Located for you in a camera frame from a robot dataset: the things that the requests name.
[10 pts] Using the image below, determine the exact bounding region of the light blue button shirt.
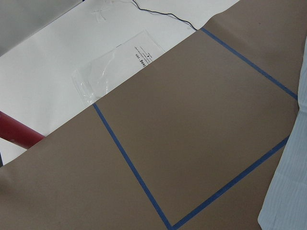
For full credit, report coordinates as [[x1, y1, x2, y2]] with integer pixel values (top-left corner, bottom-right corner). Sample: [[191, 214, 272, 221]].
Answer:
[[257, 35, 307, 230]]

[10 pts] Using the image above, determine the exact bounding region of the clear plastic zip bag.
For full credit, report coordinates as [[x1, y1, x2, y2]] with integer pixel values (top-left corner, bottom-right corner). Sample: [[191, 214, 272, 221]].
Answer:
[[72, 30, 165, 107]]

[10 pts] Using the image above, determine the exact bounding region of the red cylinder bottle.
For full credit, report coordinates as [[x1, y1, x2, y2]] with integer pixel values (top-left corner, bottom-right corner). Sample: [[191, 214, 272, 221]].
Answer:
[[0, 112, 45, 150]]

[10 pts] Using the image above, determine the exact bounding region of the thin black cable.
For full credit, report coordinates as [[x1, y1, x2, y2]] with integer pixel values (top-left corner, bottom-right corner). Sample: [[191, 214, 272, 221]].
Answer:
[[131, 0, 199, 31]]

